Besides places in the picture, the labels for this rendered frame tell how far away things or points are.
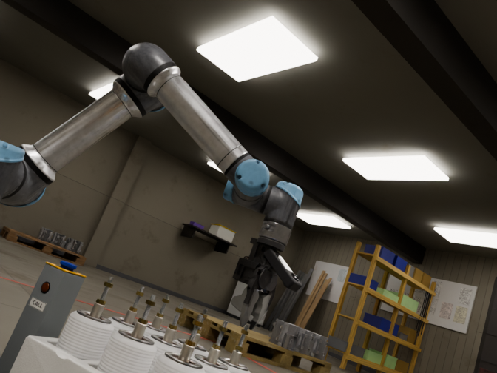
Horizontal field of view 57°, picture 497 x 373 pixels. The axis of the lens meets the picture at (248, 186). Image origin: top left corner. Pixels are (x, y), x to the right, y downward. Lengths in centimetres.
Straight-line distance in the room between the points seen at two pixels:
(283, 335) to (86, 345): 329
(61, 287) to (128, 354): 29
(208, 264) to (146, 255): 155
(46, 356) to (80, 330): 8
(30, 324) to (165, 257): 874
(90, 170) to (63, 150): 790
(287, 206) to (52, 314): 60
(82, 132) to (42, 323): 46
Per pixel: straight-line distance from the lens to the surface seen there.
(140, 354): 94
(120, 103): 121
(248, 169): 98
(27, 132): 885
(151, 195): 958
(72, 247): 836
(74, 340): 101
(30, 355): 104
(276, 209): 112
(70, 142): 121
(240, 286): 1062
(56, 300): 115
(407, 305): 877
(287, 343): 415
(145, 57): 110
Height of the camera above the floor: 39
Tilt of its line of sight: 14 degrees up
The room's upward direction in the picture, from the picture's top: 21 degrees clockwise
